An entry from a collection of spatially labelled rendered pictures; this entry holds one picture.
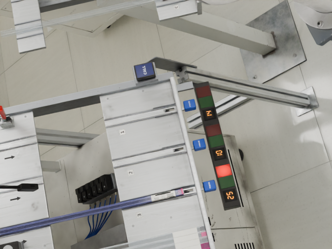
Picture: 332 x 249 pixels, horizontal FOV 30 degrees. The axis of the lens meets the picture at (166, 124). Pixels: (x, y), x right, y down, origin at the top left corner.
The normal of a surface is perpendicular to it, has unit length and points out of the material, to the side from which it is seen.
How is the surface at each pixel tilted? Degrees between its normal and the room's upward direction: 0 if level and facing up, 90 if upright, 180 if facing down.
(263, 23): 0
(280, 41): 0
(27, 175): 43
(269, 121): 0
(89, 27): 90
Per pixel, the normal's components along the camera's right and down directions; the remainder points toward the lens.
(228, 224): 0.69, -0.37
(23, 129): -0.04, -0.32
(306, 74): -0.70, -0.09
